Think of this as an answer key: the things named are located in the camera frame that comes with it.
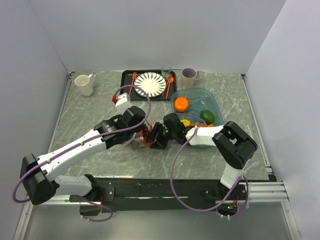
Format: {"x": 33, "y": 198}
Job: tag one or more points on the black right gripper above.
{"x": 160, "y": 143}

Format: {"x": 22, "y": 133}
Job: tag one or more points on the clear drinking glass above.
{"x": 165, "y": 71}

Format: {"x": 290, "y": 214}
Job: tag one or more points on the green lime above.
{"x": 207, "y": 116}

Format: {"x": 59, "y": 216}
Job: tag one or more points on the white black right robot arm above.
{"x": 234, "y": 144}

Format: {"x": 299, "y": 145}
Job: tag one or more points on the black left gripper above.
{"x": 139, "y": 129}

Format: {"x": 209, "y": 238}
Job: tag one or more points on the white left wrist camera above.
{"x": 122, "y": 102}

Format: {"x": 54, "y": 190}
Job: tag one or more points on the black serving tray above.
{"x": 127, "y": 77}

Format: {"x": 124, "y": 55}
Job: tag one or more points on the clear zip top bag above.
{"x": 149, "y": 126}

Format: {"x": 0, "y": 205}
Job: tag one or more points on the white black striped plate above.
{"x": 153, "y": 84}

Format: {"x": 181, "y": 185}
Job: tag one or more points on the orange pumpkin toy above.
{"x": 206, "y": 125}

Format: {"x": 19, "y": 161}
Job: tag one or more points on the orange plastic fork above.
{"x": 134, "y": 76}

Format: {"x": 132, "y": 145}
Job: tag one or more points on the orange plastic spoon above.
{"x": 170, "y": 80}

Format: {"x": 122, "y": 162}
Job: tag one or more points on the orange fruit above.
{"x": 181, "y": 104}

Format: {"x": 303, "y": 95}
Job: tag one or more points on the yellow lumpy food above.
{"x": 185, "y": 122}

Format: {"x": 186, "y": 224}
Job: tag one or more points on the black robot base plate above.
{"x": 134, "y": 194}

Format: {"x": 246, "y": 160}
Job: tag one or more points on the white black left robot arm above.
{"x": 42, "y": 176}

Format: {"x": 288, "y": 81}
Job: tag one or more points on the white mug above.
{"x": 85, "y": 85}

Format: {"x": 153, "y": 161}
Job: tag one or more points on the teal transparent plastic container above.
{"x": 199, "y": 99}

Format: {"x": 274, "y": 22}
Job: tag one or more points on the beige mug purple inside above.
{"x": 188, "y": 78}

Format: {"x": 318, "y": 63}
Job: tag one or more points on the red grape bunch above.
{"x": 139, "y": 139}

